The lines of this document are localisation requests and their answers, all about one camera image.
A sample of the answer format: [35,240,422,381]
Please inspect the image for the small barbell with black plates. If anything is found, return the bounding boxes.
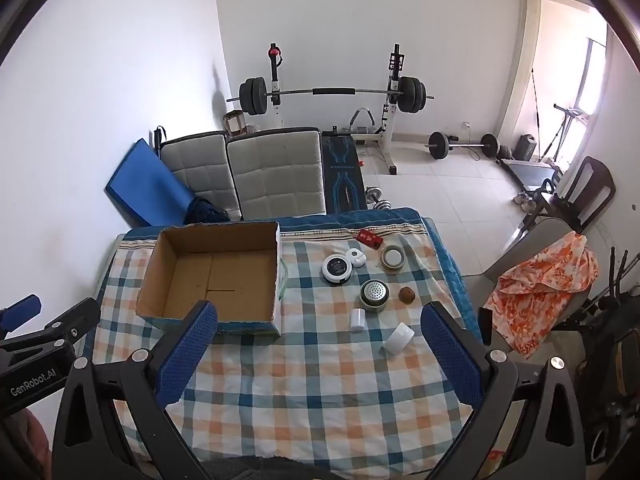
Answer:
[425,131,500,161]

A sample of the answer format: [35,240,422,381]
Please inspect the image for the treadmill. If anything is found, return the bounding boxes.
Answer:
[500,157,561,193]

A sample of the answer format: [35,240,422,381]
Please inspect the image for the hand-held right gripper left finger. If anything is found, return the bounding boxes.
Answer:
[50,300,219,480]

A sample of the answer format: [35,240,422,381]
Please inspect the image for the round tin with perforated lid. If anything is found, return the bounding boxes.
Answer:
[358,280,391,314]

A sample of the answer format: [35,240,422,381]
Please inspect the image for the round black and white container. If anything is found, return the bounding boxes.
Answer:
[321,254,354,285]

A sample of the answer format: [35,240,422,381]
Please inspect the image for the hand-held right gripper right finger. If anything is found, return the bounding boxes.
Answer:
[420,302,588,480]

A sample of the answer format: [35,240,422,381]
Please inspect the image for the blue foam mat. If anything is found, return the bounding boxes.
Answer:
[104,139,196,227]

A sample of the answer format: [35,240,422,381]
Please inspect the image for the grey chair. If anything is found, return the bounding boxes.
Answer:
[462,215,591,331]

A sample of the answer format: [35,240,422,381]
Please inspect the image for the metal cup with white inside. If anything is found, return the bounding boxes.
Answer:
[380,245,406,272]

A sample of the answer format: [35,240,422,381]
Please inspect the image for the black chair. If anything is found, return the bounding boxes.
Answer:
[520,156,616,233]

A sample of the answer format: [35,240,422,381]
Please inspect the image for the white barbell rack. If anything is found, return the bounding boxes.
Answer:
[265,42,406,176]

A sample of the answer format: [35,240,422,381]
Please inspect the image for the person's left forearm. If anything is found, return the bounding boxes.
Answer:
[0,407,53,480]

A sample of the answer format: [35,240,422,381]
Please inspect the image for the small brown cardboard box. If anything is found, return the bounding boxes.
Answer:
[223,110,247,136]

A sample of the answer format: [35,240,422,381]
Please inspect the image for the dark blue weight bench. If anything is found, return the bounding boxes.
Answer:
[321,130,368,211]

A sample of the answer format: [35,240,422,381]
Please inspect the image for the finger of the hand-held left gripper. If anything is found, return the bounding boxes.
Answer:
[0,298,102,361]
[0,294,43,341]

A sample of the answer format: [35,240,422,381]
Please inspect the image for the exercise machine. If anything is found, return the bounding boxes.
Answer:
[530,67,591,161]

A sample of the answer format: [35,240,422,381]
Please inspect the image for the chrome dumbbells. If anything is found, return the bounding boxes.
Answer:
[366,186,393,210]

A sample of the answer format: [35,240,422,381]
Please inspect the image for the orange patterned cloth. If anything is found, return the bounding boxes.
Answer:
[482,232,599,358]

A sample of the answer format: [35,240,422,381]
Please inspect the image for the white tape roll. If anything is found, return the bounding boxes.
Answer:
[383,323,415,355]

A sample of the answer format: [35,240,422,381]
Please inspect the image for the white cushioned chair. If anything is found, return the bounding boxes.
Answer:
[226,127,328,221]
[160,131,243,221]

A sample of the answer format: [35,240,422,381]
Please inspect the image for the dark blue knitted cloth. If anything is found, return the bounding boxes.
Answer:
[182,197,231,225]

